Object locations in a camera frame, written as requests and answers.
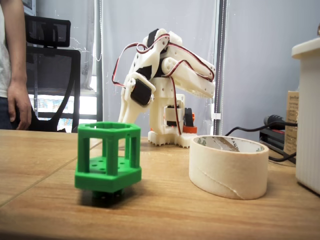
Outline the beige masking tape roll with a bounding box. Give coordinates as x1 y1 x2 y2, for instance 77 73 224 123
188 134 270 200

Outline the person's hand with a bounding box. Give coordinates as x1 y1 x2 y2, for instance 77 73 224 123
7 77 33 131

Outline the white ribbed container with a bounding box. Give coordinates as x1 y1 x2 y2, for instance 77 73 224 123
291 37 320 196

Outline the black mesh office chair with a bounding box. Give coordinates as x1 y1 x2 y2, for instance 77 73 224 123
24 14 82 133

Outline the orange and black table clamp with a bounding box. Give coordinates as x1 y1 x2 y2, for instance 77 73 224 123
182 107 198 135

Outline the grey vertical pole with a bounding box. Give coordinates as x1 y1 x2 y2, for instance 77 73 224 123
214 0 229 137

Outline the grey framed monitor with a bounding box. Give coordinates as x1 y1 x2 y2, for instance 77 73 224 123
21 0 37 17

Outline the brown cardboard box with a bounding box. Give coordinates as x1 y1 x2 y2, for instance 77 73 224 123
283 90 300 156

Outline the green hexagonal printed component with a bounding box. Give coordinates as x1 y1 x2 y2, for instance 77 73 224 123
74 121 143 200

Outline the black cable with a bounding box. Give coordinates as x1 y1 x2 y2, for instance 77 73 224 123
223 114 299 138
267 151 298 163

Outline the black power strip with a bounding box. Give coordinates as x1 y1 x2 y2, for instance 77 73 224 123
258 127 286 153

